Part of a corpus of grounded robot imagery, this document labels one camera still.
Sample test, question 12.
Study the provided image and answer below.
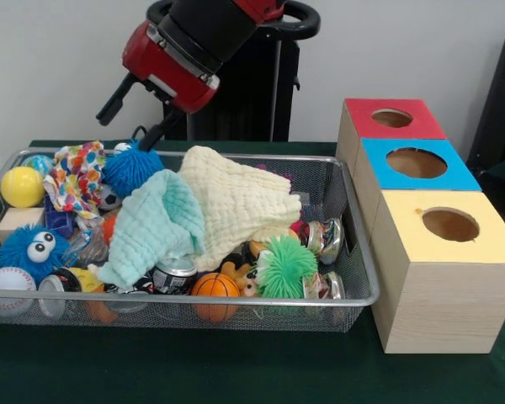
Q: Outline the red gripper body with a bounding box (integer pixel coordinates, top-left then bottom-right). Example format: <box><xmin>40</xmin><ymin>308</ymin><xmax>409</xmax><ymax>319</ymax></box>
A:
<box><xmin>121</xmin><ymin>20</ymin><xmax>221</xmax><ymax>114</ymax></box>

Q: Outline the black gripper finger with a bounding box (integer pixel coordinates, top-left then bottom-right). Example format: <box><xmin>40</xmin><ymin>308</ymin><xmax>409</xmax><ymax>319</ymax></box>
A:
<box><xmin>138</xmin><ymin>100</ymin><xmax>187</xmax><ymax>152</ymax></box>
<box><xmin>95</xmin><ymin>73</ymin><xmax>136</xmax><ymax>126</ymax></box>

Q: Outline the multicolour patterned fabric bow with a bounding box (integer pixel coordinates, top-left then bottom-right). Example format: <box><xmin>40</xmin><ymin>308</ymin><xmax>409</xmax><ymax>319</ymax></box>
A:
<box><xmin>42</xmin><ymin>141</ymin><xmax>107</xmax><ymax>220</ymax></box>

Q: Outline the mint waffle cloth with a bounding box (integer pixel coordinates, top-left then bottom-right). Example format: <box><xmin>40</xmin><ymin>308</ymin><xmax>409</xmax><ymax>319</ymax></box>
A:
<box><xmin>96</xmin><ymin>169</ymin><xmax>206</xmax><ymax>291</ymax></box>

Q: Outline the shallow mesh bin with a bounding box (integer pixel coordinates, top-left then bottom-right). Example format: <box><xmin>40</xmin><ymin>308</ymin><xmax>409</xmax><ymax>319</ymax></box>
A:
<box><xmin>0</xmin><ymin>149</ymin><xmax>382</xmax><ymax>333</ymax></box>

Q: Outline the wooden box with three holes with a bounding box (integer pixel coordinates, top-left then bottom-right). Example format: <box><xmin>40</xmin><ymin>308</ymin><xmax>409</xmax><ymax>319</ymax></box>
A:
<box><xmin>335</xmin><ymin>98</ymin><xmax>505</xmax><ymax>355</ymax></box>

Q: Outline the small blue spiky ball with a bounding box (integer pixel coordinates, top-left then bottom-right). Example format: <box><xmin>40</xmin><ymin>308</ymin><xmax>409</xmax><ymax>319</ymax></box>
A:
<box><xmin>101</xmin><ymin>141</ymin><xmax>166</xmax><ymax>199</ymax></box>

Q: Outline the small soccer ball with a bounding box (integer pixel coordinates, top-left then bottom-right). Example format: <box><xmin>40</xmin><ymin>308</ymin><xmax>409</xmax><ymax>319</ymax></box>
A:
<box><xmin>97</xmin><ymin>184</ymin><xmax>123</xmax><ymax>211</ymax></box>

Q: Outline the small blue globe ball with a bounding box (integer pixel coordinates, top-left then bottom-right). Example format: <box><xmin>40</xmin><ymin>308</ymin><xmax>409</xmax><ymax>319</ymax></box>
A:
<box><xmin>21</xmin><ymin>154</ymin><xmax>56</xmax><ymax>176</ymax></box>

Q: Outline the cream waffle cloth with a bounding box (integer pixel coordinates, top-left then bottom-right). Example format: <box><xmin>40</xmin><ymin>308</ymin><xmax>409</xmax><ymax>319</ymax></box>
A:
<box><xmin>167</xmin><ymin>145</ymin><xmax>302</xmax><ymax>273</ymax></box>

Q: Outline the yellow plastic ball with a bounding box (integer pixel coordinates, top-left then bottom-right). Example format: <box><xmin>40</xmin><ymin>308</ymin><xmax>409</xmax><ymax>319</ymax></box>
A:
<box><xmin>0</xmin><ymin>166</ymin><xmax>46</xmax><ymax>210</ymax></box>

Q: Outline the blue plastic toy block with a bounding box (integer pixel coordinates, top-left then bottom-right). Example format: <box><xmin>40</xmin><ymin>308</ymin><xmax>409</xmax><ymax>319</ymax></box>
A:
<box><xmin>44</xmin><ymin>195</ymin><xmax>77</xmax><ymax>239</ymax></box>

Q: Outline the crushed black can silver top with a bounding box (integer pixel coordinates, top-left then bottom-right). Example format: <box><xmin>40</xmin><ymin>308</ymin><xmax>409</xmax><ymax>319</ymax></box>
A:
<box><xmin>151</xmin><ymin>256</ymin><xmax>199</xmax><ymax>295</ymax></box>

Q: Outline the plain wooden block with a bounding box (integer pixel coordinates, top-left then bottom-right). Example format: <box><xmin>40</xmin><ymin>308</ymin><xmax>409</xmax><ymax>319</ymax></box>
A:
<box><xmin>0</xmin><ymin>206</ymin><xmax>46</xmax><ymax>245</ymax></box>

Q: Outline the orange plush toy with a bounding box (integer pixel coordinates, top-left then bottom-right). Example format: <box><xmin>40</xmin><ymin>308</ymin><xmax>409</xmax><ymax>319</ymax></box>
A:
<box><xmin>221</xmin><ymin>260</ymin><xmax>263</xmax><ymax>298</ymax></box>

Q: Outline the orange toy basketball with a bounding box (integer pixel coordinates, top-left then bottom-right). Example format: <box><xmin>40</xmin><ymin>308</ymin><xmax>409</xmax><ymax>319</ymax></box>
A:
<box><xmin>191</xmin><ymin>272</ymin><xmax>242</xmax><ymax>323</ymax></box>

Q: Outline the yellow cheese wedge toy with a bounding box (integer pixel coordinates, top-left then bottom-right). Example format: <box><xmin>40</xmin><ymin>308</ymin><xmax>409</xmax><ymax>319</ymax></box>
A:
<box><xmin>72</xmin><ymin>267</ymin><xmax>106</xmax><ymax>295</ymax></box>

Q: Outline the blue spiky ball with eyes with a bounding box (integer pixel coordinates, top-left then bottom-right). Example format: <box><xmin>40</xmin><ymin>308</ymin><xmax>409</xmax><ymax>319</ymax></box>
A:
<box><xmin>0</xmin><ymin>224</ymin><xmax>72</xmax><ymax>283</ymax></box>

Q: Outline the green spiky ball toy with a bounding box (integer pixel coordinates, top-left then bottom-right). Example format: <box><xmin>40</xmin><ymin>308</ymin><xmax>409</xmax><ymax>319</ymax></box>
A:
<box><xmin>256</xmin><ymin>234</ymin><xmax>320</xmax><ymax>299</ymax></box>

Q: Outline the white toy baseball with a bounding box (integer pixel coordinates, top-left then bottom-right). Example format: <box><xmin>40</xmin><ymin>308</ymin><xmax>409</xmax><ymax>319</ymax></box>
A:
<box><xmin>0</xmin><ymin>267</ymin><xmax>38</xmax><ymax>316</ymax></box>

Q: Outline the dark green tablecloth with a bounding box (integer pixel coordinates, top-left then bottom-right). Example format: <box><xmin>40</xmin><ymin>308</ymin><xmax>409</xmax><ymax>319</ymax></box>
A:
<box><xmin>0</xmin><ymin>138</ymin><xmax>505</xmax><ymax>404</ymax></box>

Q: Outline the black upright panel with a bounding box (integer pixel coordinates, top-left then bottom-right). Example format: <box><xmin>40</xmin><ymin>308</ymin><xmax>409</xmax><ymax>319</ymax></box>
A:
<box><xmin>465</xmin><ymin>27</ymin><xmax>505</xmax><ymax>169</ymax></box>

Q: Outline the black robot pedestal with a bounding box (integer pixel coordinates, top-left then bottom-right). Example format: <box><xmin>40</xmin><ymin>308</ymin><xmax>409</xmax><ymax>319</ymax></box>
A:
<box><xmin>146</xmin><ymin>0</ymin><xmax>321</xmax><ymax>143</ymax></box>

